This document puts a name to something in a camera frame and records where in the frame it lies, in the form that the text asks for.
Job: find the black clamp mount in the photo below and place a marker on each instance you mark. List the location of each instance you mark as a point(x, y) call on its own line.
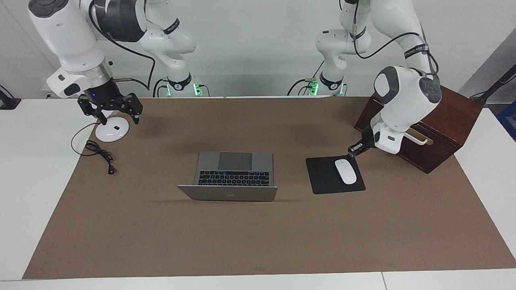
point(8, 102)

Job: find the dark brown wooden box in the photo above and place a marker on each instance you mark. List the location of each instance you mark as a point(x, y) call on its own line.
point(455, 121)

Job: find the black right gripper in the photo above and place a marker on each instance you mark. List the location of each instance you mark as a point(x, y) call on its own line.
point(105, 94)

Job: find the blue crate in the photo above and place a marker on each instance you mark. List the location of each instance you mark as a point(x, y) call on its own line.
point(508, 121)

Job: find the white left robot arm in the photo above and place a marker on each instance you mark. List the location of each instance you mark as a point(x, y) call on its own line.
point(403, 108)

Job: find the black mouse pad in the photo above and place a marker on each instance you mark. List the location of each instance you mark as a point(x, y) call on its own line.
point(322, 177)

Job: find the white desk lamp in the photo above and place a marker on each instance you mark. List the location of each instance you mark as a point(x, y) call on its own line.
point(113, 131)

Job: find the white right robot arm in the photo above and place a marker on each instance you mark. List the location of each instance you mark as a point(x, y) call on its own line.
point(72, 40)

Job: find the white computer mouse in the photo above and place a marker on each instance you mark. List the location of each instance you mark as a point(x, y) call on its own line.
point(346, 172)

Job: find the silver laptop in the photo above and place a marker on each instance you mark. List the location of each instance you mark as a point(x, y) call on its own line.
point(234, 193)

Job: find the black tripod pole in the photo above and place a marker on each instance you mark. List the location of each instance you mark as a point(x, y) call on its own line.
point(494, 86)

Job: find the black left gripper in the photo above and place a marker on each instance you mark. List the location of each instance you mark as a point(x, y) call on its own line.
point(369, 139)

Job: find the brown table mat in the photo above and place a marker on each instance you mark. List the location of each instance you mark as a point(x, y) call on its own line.
point(258, 237)

